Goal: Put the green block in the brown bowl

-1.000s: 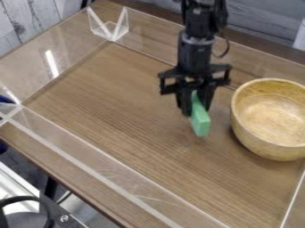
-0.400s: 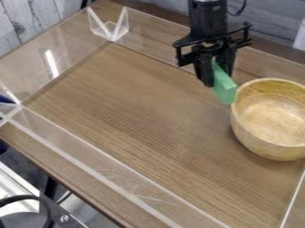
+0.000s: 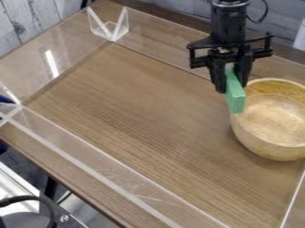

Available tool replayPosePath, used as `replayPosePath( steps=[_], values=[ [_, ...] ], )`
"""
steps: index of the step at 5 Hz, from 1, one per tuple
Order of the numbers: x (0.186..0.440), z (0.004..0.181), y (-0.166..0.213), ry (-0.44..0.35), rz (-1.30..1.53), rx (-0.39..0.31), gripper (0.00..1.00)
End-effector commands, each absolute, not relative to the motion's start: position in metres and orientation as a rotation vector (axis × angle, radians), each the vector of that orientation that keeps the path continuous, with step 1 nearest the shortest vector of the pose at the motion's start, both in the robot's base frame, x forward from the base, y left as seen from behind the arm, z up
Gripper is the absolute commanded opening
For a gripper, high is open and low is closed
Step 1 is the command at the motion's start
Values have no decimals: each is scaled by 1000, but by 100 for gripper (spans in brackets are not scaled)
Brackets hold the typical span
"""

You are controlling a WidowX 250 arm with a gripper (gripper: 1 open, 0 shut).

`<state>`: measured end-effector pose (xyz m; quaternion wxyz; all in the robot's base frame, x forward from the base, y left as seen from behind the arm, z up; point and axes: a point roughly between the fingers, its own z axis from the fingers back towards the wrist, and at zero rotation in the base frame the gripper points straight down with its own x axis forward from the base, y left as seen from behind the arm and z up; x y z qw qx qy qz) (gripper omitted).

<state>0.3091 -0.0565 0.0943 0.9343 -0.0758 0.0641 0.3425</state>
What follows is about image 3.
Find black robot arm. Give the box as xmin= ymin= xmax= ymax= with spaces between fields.
xmin=188 ymin=0 xmax=273 ymax=94

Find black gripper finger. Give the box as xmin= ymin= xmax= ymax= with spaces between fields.
xmin=211 ymin=56 xmax=227 ymax=94
xmin=235 ymin=51 xmax=255 ymax=87

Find brown wooden bowl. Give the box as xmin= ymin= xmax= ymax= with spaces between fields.
xmin=231 ymin=78 xmax=305 ymax=161

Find grey metal bracket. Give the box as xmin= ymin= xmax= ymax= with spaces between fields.
xmin=53 ymin=205 xmax=89 ymax=228

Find blue object at edge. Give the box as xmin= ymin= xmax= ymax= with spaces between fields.
xmin=0 ymin=94 xmax=15 ymax=103

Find green rectangular block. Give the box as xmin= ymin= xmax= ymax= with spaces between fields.
xmin=225 ymin=64 xmax=245 ymax=114

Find black table leg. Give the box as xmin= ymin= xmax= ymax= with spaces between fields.
xmin=45 ymin=177 xmax=59 ymax=200

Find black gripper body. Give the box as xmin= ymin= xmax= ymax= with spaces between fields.
xmin=188 ymin=1 xmax=273 ymax=69

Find black cable loop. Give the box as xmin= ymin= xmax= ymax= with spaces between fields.
xmin=0 ymin=195 xmax=57 ymax=228

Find clear acrylic tray walls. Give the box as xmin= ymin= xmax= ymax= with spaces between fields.
xmin=0 ymin=0 xmax=305 ymax=228

